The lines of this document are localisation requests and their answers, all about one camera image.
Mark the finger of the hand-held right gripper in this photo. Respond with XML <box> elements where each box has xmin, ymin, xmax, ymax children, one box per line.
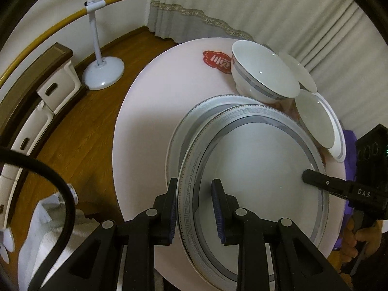
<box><xmin>301</xmin><ymin>169</ymin><xmax>353</xmax><ymax>200</ymax></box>

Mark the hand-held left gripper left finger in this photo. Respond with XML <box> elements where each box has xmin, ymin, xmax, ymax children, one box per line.
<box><xmin>30</xmin><ymin>177</ymin><xmax>179</xmax><ymax>291</ymax></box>

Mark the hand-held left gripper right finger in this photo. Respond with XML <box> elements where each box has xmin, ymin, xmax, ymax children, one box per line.
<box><xmin>211</xmin><ymin>179</ymin><xmax>354</xmax><ymax>291</ymax></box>

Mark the large plate with patterned rim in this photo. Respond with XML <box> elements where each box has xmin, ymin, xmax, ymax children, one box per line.
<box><xmin>166</xmin><ymin>95</ymin><xmax>258</xmax><ymax>188</ymax></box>
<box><xmin>177</xmin><ymin>105</ymin><xmax>330</xmax><ymax>283</ymax></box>

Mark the white bowl with grey band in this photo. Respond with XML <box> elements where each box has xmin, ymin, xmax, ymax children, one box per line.
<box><xmin>230</xmin><ymin>40</ymin><xmax>300</xmax><ymax>102</ymax></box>

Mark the person's right hand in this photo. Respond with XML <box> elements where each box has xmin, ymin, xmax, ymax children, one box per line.
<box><xmin>341</xmin><ymin>218</ymin><xmax>384</xmax><ymax>264</ymax></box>

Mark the purple cloth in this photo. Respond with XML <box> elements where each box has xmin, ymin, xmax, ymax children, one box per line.
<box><xmin>333</xmin><ymin>130</ymin><xmax>364</xmax><ymax>251</ymax></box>

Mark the small plate with grey band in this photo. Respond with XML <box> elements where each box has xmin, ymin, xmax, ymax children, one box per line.
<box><xmin>315</xmin><ymin>95</ymin><xmax>347</xmax><ymax>162</ymax></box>

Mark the white towel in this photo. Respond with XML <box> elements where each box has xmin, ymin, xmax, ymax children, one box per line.
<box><xmin>18</xmin><ymin>194</ymin><xmax>102</xmax><ymax>291</ymax></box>

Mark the white floor stand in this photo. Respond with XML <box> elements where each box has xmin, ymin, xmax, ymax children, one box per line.
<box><xmin>82</xmin><ymin>0</ymin><xmax>125</xmax><ymax>90</ymax></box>

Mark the white plastic piece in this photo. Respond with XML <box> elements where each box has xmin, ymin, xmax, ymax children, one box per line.
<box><xmin>0</xmin><ymin>227</ymin><xmax>16</xmax><ymax>264</ymax></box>

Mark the yellow curved tube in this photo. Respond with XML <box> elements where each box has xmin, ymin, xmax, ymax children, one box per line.
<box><xmin>0</xmin><ymin>0</ymin><xmax>132</xmax><ymax>81</ymax></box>

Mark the black cable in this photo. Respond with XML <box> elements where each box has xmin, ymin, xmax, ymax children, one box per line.
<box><xmin>0</xmin><ymin>147</ymin><xmax>76</xmax><ymax>291</ymax></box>

